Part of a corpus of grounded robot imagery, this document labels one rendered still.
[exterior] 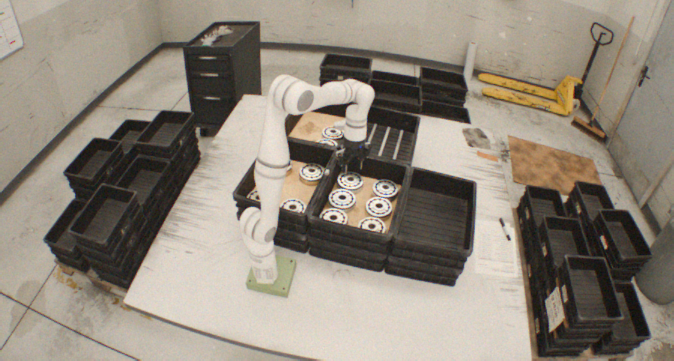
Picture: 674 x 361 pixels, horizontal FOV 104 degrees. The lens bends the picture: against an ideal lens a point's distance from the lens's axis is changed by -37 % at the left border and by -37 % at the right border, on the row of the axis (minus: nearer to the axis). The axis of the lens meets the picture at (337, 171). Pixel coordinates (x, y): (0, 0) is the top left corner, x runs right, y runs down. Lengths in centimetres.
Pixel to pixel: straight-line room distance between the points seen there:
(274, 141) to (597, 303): 178
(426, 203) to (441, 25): 332
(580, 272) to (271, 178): 171
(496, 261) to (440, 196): 39
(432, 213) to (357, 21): 343
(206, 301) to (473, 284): 104
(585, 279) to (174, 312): 200
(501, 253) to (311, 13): 378
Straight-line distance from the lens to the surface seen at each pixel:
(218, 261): 158
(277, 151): 107
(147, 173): 262
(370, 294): 147
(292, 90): 99
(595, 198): 302
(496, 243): 176
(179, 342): 223
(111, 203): 234
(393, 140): 193
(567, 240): 251
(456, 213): 163
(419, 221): 156
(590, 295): 216
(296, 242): 153
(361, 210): 155
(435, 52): 482
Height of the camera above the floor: 194
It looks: 40 degrees down
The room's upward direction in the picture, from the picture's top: 3 degrees clockwise
